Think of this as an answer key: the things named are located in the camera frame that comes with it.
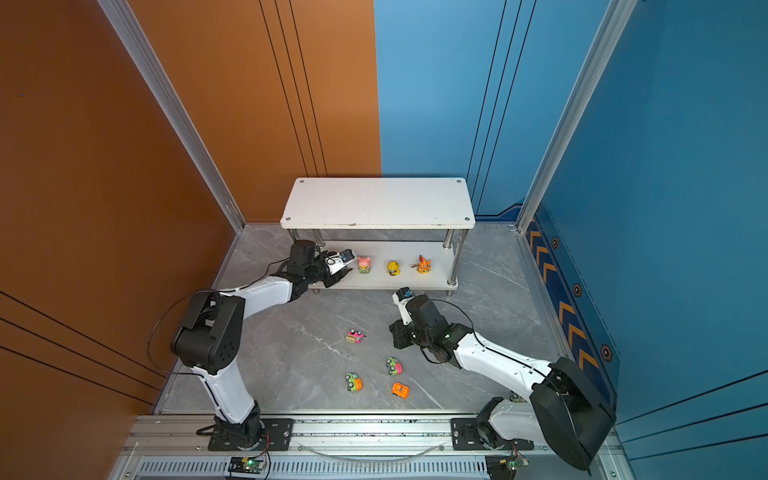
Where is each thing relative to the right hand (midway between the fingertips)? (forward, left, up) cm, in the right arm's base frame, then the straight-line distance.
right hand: (388, 329), depth 83 cm
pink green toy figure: (+20, +8, +3) cm, 22 cm away
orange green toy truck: (-24, -22, +25) cm, 41 cm away
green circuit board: (-30, +34, -9) cm, 46 cm away
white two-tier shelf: (+24, 0, +26) cm, 35 cm away
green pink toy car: (-8, -2, -7) cm, 11 cm away
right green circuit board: (-30, -28, -10) cm, 43 cm away
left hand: (+24, +14, +3) cm, 28 cm away
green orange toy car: (-12, +9, -6) cm, 16 cm away
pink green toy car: (0, +10, -6) cm, 11 cm away
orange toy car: (-14, -3, -7) cm, 16 cm away
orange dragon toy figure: (+20, -11, +3) cm, 23 cm away
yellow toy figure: (+20, -1, +2) cm, 20 cm away
